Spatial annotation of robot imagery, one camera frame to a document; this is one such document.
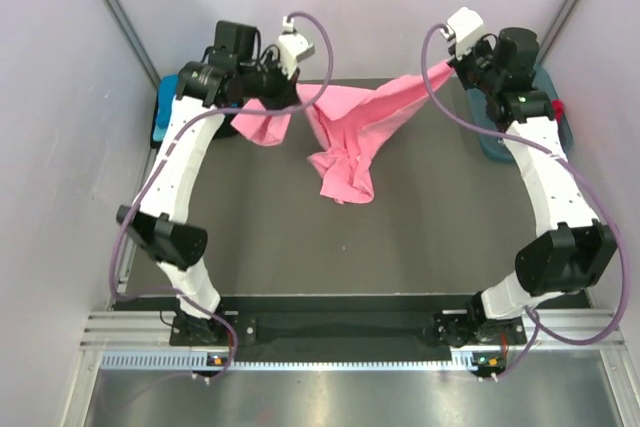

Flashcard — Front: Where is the aluminium rail frame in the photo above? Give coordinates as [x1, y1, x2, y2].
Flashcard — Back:
[62, 312, 639, 426]

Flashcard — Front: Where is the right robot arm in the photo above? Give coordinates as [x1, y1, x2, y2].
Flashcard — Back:
[430, 24, 618, 343]

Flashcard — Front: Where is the grey slotted cable duct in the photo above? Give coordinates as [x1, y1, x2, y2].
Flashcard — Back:
[100, 350, 507, 372]

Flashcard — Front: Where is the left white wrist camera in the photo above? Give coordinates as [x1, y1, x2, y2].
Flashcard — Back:
[276, 17, 315, 74]

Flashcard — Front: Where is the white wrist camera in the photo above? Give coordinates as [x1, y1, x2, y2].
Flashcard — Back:
[276, 17, 315, 74]
[441, 7, 487, 52]

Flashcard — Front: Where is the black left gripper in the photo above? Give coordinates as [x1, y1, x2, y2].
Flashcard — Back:
[237, 50, 299, 117]

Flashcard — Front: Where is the red t-shirt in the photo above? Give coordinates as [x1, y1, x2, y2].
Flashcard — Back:
[551, 99, 564, 122]

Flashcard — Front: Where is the teal plastic bin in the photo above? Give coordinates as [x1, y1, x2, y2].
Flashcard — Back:
[464, 64, 575, 164]

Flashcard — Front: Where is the pink t-shirt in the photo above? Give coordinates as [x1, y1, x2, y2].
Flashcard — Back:
[231, 61, 454, 204]

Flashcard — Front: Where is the folded teal t-shirt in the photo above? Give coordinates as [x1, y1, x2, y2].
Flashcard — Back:
[151, 125, 168, 146]

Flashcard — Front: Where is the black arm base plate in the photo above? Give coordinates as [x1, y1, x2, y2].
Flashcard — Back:
[168, 310, 528, 348]

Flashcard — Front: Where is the folded blue t-shirt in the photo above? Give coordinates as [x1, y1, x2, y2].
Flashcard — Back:
[155, 74, 178, 130]

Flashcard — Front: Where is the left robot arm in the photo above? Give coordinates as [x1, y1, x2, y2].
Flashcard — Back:
[116, 16, 314, 345]

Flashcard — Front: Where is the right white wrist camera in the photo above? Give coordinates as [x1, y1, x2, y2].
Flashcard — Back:
[441, 7, 487, 52]

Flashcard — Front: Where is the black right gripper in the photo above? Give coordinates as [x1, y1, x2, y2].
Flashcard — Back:
[446, 35, 502, 96]

